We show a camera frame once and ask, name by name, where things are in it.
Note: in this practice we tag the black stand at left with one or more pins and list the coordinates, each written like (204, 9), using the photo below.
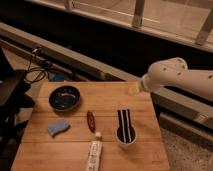
(13, 97)

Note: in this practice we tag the white railing post right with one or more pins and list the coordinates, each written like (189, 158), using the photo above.
(205, 29)

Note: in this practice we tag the black white striped utensil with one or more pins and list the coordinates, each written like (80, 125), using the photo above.
(125, 131)

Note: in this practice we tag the tan wooden end effector tip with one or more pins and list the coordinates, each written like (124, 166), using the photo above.
(134, 89)

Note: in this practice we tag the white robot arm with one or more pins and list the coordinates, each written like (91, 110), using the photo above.
(174, 72)

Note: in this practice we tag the red brown chili pepper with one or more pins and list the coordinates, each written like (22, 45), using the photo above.
(91, 121)

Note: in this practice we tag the white railing post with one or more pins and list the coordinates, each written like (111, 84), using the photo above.
(138, 13)
(205, 29)

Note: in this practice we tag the white toothpaste tube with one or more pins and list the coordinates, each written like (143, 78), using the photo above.
(95, 151)

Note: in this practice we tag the dark blue bowl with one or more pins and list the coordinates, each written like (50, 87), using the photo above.
(64, 98)

